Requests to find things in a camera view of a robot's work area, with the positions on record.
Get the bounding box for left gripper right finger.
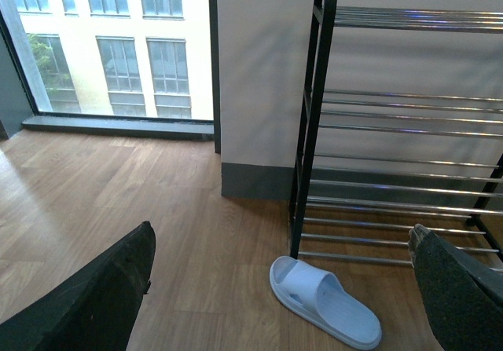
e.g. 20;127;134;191
408;224;502;350

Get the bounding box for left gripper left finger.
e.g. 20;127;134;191
1;221;156;350

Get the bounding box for white slipper near rack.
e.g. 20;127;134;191
270;256;382;350

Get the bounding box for black metal shoe rack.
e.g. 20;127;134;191
289;0;502;271

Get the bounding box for window with dark frame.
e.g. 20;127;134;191
1;0;217;140

